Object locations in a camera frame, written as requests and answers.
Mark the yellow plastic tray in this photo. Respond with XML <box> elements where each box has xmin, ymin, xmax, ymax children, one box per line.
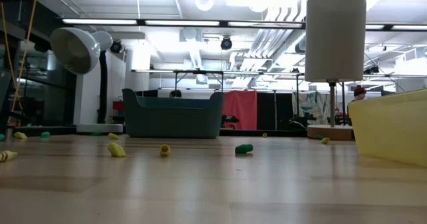
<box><xmin>348</xmin><ymin>89</ymin><xmax>427</xmax><ymax>169</ymax></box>

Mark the teal plastic bin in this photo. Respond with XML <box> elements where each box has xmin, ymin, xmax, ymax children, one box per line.
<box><xmin>121</xmin><ymin>87</ymin><xmax>226</xmax><ymax>139</ymax></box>

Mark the black panel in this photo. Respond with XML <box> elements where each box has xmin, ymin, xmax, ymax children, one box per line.
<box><xmin>256</xmin><ymin>92</ymin><xmax>294</xmax><ymax>131</ymax></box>

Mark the black frame crossbar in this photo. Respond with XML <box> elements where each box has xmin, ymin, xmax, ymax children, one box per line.
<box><xmin>13</xmin><ymin>125</ymin><xmax>310</xmax><ymax>138</ymax></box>

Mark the yellow cable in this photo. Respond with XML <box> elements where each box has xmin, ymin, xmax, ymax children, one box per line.
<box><xmin>0</xmin><ymin>0</ymin><xmax>38</xmax><ymax>115</ymax></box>

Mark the black round ceiling device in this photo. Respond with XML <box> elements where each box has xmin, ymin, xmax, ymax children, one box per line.
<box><xmin>109</xmin><ymin>39</ymin><xmax>123</xmax><ymax>54</ymax></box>
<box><xmin>220</xmin><ymin>36</ymin><xmax>234</xmax><ymax>51</ymax></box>

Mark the black machine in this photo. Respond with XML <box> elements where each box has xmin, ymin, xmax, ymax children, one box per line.
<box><xmin>287</xmin><ymin>113</ymin><xmax>317</xmax><ymax>131</ymax></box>

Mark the striped yellow crayon stub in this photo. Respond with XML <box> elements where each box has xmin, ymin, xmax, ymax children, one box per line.
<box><xmin>0</xmin><ymin>150</ymin><xmax>18</xmax><ymax>163</ymax></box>

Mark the white teal patterned cloth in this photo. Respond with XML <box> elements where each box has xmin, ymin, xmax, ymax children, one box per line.
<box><xmin>292</xmin><ymin>91</ymin><xmax>332</xmax><ymax>125</ymax></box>

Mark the table lamp white cylinder shade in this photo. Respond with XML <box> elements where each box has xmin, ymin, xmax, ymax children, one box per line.
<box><xmin>305</xmin><ymin>0</ymin><xmax>368</xmax><ymax>142</ymax></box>

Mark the red cloth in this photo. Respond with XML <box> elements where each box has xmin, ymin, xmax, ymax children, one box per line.
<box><xmin>222</xmin><ymin>90</ymin><xmax>258</xmax><ymax>131</ymax></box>

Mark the white desk lamp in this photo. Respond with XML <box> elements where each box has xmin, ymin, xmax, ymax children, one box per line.
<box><xmin>49</xmin><ymin>27</ymin><xmax>125</xmax><ymax>134</ymax></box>

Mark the white ring light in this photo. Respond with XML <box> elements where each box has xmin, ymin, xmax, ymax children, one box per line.
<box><xmin>195</xmin><ymin>0</ymin><xmax>214</xmax><ymax>12</ymax></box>

